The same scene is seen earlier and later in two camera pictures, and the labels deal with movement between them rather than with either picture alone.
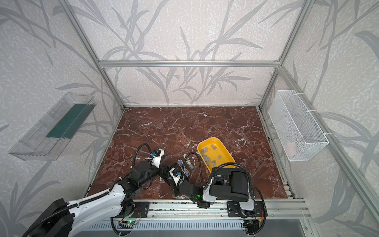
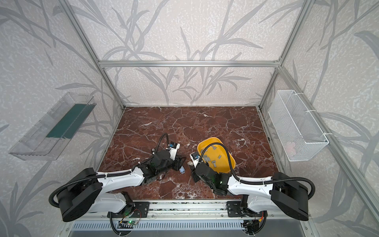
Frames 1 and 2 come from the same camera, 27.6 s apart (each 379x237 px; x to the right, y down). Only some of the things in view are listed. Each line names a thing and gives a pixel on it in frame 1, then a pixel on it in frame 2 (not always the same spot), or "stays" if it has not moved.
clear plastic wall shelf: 45,139 stays
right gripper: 183,171 -> 195,169
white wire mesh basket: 300,136 stays
